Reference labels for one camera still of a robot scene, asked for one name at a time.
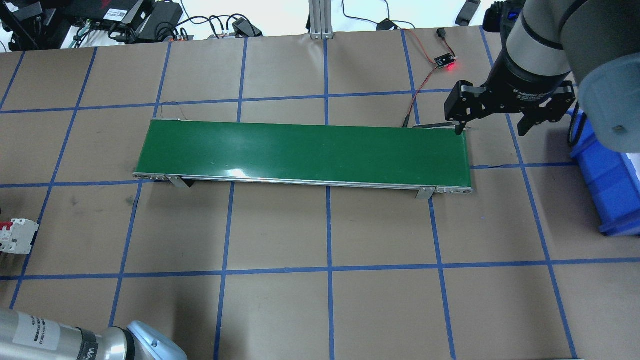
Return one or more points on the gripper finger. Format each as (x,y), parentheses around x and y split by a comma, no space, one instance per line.
(459,127)
(528,122)

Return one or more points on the green conveyor belt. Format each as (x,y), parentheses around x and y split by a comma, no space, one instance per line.
(427,161)

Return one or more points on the sensor module with red LED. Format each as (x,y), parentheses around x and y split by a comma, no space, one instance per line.
(446,61)

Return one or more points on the blue plastic bin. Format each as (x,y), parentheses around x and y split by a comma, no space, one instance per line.
(612,180)

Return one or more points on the white red circuit breaker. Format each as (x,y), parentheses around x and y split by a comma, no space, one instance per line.
(17,236)

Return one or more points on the aluminium frame post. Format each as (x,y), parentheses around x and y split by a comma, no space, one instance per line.
(320,20)

